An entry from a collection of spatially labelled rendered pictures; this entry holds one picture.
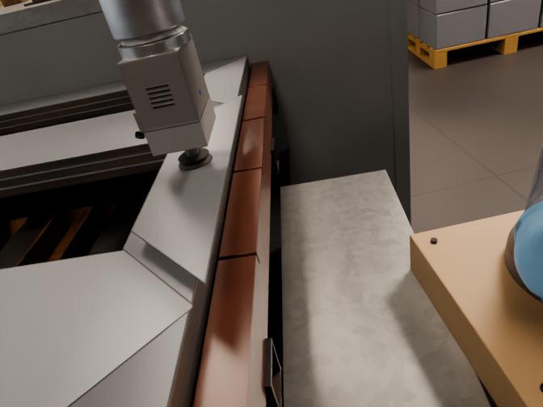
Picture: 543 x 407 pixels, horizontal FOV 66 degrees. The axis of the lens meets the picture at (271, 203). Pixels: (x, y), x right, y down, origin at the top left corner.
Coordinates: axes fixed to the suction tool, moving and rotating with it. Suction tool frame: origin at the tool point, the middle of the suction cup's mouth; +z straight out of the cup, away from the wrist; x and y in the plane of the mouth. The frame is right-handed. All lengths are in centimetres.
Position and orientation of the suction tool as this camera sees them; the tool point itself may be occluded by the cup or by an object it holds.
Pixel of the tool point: (198, 169)
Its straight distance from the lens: 52.9
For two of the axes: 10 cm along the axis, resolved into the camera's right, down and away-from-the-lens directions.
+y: 0.0, 5.6, -8.3
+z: 2.0, 8.1, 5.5
